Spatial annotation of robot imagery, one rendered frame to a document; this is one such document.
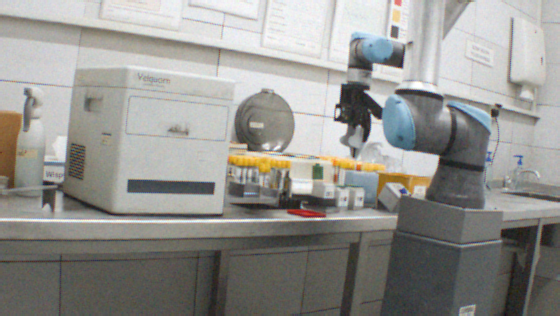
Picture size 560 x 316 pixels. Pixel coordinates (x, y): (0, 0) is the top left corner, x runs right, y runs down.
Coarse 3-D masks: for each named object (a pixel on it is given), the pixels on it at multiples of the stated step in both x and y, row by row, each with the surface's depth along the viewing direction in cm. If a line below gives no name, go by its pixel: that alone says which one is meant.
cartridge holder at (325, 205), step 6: (312, 198) 177; (318, 198) 176; (324, 198) 175; (330, 198) 176; (336, 198) 178; (306, 204) 179; (312, 204) 177; (318, 204) 176; (324, 204) 175; (330, 204) 177; (324, 210) 174; (330, 210) 174; (336, 210) 176
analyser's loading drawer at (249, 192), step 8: (232, 184) 156; (240, 184) 153; (248, 184) 159; (256, 184) 157; (232, 192) 155; (240, 192) 153; (248, 192) 158; (256, 192) 156; (264, 192) 162; (272, 192) 160; (224, 200) 149; (232, 200) 150; (240, 200) 151; (248, 200) 153; (256, 200) 155; (264, 200) 156; (272, 200) 158
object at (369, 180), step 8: (344, 176) 196; (352, 176) 193; (360, 176) 194; (368, 176) 196; (376, 176) 198; (360, 184) 195; (368, 184) 196; (376, 184) 198; (368, 192) 197; (376, 192) 198; (368, 200) 197
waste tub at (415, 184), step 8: (384, 176) 204; (392, 176) 202; (400, 176) 200; (408, 176) 213; (416, 176) 211; (424, 176) 208; (384, 184) 204; (408, 184) 198; (416, 184) 201; (424, 184) 204; (416, 192) 201; (424, 192) 205; (376, 200) 206
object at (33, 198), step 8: (0, 192) 116; (8, 192) 116; (16, 192) 116; (24, 192) 117; (32, 192) 118; (40, 192) 119; (48, 192) 122; (16, 200) 116; (24, 200) 117; (32, 200) 118; (40, 200) 120; (48, 200) 122; (16, 208) 117; (24, 208) 117; (32, 208) 118; (40, 208) 120
